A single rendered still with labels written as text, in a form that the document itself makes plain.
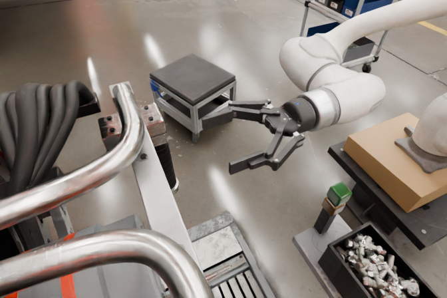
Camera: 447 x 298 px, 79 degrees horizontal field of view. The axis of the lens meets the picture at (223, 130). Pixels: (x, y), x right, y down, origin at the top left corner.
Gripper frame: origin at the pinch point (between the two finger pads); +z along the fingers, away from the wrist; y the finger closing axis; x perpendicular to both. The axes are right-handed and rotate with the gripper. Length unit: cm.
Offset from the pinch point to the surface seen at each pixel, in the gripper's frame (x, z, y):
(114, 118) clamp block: 12.4, 17.1, 0.8
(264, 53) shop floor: -83, -113, 154
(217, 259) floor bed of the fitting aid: -75, 0, 6
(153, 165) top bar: 15.3, 14.1, -13.1
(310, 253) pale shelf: -37.9, -19.4, -16.5
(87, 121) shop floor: -82, 41, 126
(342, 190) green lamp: -16.9, -26.3, -12.5
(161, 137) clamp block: 9.1, 11.3, -2.7
